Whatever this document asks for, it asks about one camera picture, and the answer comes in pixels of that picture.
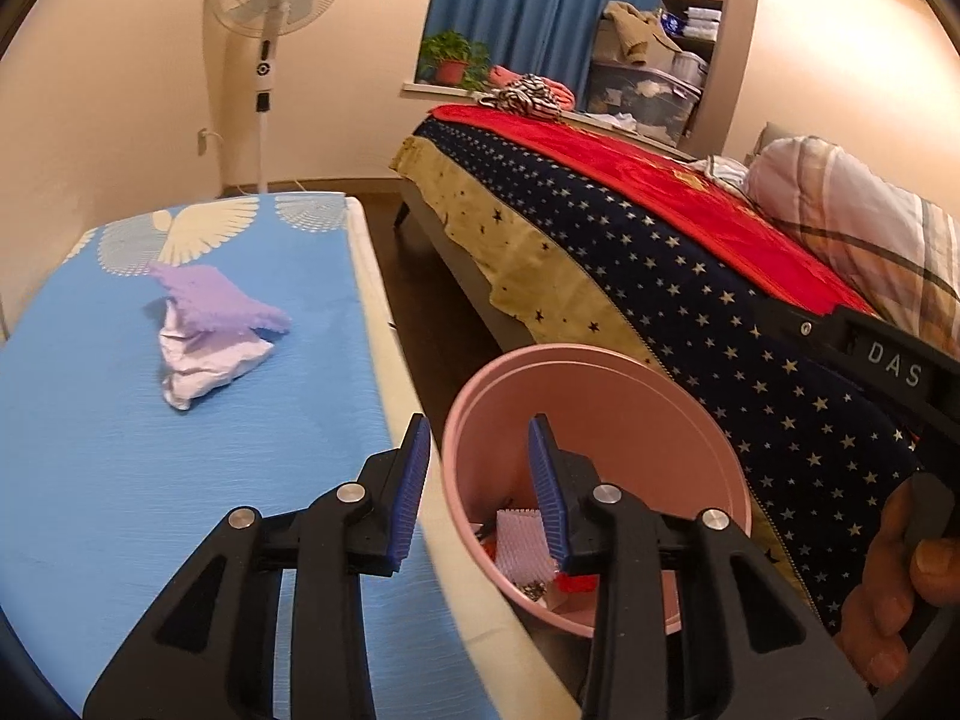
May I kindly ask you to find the lilac foam sheet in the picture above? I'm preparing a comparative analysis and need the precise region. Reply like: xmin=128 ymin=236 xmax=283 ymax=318
xmin=494 ymin=509 xmax=556 ymax=587

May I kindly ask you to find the white paper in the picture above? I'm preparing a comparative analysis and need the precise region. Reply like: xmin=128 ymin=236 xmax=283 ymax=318
xmin=158 ymin=299 xmax=274 ymax=411

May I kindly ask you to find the purple foam net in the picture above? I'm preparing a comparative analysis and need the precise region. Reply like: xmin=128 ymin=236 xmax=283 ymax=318
xmin=148 ymin=263 xmax=291 ymax=335

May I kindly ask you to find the red package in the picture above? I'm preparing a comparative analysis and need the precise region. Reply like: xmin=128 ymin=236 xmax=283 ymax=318
xmin=553 ymin=572 xmax=599 ymax=595

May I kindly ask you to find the pink plastic trash bin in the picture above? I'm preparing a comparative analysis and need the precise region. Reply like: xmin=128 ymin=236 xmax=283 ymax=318
xmin=441 ymin=343 xmax=754 ymax=637

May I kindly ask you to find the person's right hand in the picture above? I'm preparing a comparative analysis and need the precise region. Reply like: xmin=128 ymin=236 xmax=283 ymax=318
xmin=835 ymin=479 xmax=960 ymax=688

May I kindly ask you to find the starry navy bed blanket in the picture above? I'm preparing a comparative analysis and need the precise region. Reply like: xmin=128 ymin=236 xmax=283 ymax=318
xmin=392 ymin=133 xmax=916 ymax=628

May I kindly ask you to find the plaid pillow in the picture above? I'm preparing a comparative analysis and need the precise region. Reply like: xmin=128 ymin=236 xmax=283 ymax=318
xmin=745 ymin=137 xmax=958 ymax=358

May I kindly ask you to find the red bed blanket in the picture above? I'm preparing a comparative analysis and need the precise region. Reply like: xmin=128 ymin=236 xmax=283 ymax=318
xmin=413 ymin=104 xmax=874 ymax=316

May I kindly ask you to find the clear plastic storage box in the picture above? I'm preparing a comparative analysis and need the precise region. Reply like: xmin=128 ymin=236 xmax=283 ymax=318
xmin=586 ymin=62 xmax=701 ymax=146

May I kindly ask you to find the wooden bookshelf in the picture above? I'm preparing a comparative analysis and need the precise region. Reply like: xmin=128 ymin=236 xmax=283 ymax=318
xmin=661 ymin=0 xmax=758 ymax=156

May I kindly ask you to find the beige jacket on box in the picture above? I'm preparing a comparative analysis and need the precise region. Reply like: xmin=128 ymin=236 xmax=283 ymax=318
xmin=592 ymin=0 xmax=680 ymax=71

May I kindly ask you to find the zebra striped cloth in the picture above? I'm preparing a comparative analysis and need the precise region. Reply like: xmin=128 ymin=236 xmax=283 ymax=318
xmin=478 ymin=75 xmax=568 ymax=121

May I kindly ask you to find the pink cloth on sill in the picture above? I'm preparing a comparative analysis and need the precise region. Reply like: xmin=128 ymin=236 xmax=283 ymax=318
xmin=488 ymin=65 xmax=576 ymax=112

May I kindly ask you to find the potted green plant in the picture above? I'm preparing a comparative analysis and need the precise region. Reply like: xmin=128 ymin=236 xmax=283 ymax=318
xmin=415 ymin=29 xmax=490 ymax=91

